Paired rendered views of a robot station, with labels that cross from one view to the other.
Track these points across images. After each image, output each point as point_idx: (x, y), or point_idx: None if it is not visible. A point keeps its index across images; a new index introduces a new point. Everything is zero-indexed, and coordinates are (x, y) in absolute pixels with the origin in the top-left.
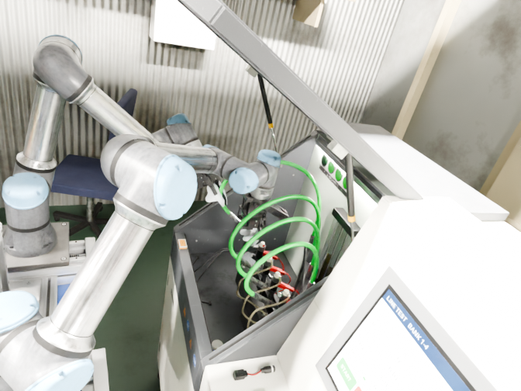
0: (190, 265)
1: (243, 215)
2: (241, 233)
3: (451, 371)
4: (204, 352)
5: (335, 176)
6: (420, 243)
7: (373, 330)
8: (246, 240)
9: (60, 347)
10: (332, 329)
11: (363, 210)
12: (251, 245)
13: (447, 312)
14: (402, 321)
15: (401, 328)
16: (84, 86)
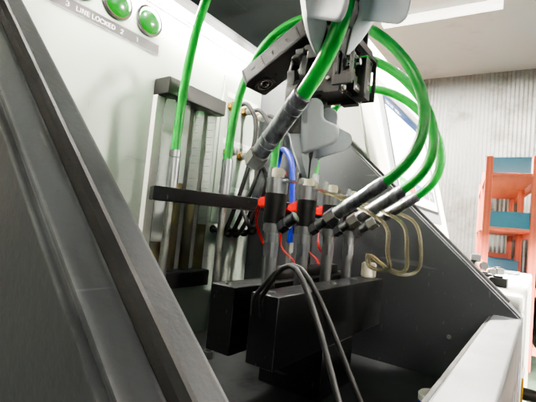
0: (445, 391)
1: (367, 62)
2: (333, 140)
3: (406, 117)
4: (510, 319)
5: (112, 6)
6: (372, 48)
7: (393, 132)
8: (338, 150)
9: None
10: (386, 167)
11: (201, 69)
12: (313, 173)
13: (392, 87)
14: (393, 110)
15: (395, 115)
16: None
